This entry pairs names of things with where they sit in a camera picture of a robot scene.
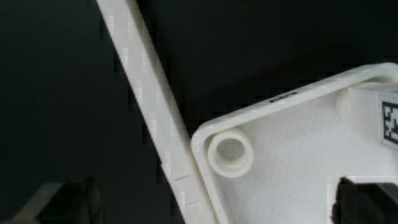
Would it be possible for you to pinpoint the white desk tabletop tray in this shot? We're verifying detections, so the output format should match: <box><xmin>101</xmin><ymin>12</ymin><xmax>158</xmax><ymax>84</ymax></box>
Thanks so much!
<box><xmin>192</xmin><ymin>63</ymin><xmax>398</xmax><ymax>224</ymax></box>

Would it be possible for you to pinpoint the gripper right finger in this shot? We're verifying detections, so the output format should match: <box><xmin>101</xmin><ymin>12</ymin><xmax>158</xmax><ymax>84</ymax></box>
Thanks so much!
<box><xmin>330</xmin><ymin>177</ymin><xmax>398</xmax><ymax>224</ymax></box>

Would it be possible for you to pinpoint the white desk leg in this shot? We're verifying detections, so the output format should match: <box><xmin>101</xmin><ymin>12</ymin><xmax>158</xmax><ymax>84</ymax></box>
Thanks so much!
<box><xmin>335</xmin><ymin>82</ymin><xmax>398</xmax><ymax>150</ymax></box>

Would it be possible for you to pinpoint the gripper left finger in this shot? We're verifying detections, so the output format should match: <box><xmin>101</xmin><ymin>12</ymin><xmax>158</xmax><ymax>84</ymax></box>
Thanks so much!
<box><xmin>10</xmin><ymin>178</ymin><xmax>104</xmax><ymax>224</ymax></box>

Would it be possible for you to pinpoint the white front fence bar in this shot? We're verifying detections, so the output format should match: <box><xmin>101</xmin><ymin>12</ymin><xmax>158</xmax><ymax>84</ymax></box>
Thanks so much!
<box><xmin>96</xmin><ymin>0</ymin><xmax>218</xmax><ymax>224</ymax></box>

